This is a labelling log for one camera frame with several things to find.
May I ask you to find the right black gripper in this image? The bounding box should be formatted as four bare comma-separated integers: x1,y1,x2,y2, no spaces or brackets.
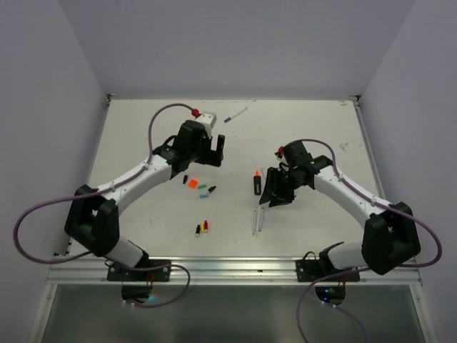
259,166,301,206

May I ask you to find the orange highlighter cap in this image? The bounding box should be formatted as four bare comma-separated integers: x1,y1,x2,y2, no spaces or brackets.
188,179,198,189

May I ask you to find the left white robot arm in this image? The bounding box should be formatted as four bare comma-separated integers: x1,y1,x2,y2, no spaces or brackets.
64,113,225,281

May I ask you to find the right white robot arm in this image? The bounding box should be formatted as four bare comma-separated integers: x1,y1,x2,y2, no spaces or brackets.
259,140,421,281

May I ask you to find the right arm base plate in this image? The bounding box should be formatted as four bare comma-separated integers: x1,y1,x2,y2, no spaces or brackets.
295,259,360,282

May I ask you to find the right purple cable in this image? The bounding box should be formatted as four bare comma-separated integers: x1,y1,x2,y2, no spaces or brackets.
278,139,443,343

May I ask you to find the aluminium right side rail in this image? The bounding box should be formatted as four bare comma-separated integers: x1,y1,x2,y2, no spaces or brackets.
348,96,386,199

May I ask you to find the aluminium rail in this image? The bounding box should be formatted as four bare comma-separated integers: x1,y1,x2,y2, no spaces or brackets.
46,257,421,286
348,96,386,199

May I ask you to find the aluminium front rail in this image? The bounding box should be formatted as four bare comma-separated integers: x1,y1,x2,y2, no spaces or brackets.
46,257,421,286

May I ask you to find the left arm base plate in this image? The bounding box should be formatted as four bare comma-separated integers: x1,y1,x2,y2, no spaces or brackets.
106,259,171,283

